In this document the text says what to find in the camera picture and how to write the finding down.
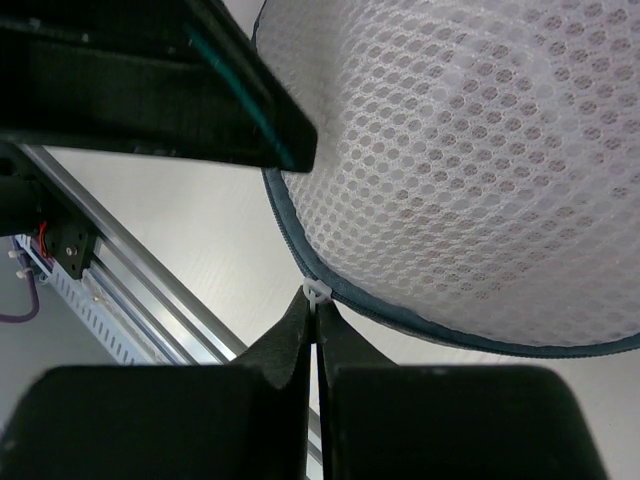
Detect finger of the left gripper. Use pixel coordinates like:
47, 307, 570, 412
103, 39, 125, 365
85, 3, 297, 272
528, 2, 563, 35
1, 1, 318, 173

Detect white mesh bag blue zipper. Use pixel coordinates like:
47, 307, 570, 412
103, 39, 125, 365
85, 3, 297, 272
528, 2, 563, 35
253, 1, 639, 358

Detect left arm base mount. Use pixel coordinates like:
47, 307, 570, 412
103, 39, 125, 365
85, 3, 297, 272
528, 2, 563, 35
35, 212, 97, 280

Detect aluminium rail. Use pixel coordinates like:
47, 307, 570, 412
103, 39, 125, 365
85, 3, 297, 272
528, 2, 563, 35
19, 144, 326, 480

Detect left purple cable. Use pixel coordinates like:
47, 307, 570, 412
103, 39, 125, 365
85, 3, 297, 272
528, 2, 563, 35
0, 274, 41, 325

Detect white slotted cable duct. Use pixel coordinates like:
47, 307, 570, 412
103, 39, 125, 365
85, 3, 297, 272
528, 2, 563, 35
13, 235, 166, 365

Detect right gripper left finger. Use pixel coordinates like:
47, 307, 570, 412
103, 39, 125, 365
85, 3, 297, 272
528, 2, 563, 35
1, 292, 310, 479

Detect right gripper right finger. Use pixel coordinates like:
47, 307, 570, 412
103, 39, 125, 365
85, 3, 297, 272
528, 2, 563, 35
314, 304, 607, 479

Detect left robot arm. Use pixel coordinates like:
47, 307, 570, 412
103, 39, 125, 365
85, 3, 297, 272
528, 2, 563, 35
1, 1, 317, 236

